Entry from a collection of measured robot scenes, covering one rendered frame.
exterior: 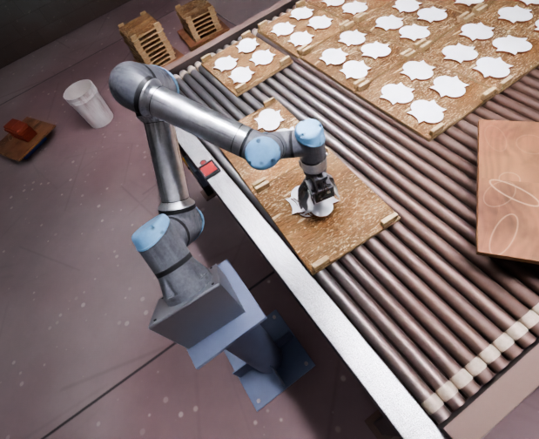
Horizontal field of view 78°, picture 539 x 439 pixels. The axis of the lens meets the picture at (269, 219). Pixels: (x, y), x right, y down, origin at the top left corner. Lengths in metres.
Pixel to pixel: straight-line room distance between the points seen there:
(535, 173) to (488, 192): 0.15
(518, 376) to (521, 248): 0.31
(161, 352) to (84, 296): 0.77
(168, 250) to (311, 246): 0.46
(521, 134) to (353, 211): 0.56
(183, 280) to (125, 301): 1.56
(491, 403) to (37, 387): 2.39
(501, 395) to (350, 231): 0.56
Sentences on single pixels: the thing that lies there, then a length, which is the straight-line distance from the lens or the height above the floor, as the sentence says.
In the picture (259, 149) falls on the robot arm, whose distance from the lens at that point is 0.77.
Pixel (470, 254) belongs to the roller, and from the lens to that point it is 1.18.
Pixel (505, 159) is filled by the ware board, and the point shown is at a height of 1.04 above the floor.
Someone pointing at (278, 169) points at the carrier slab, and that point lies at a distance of 1.33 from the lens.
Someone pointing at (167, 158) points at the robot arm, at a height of 1.28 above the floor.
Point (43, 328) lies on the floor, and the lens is 2.82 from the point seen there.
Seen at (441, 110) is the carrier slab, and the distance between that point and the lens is 1.51.
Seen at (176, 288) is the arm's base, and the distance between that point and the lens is 0.96.
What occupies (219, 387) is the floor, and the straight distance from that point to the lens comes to 2.05.
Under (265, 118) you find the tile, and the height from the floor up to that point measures 0.94.
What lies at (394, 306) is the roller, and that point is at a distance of 1.06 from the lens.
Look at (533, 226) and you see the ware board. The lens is 1.13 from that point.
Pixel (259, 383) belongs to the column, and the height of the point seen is 0.01.
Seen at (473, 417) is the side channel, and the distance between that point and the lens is 1.01.
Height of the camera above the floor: 1.92
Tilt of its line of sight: 55 degrees down
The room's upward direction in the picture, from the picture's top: 22 degrees counter-clockwise
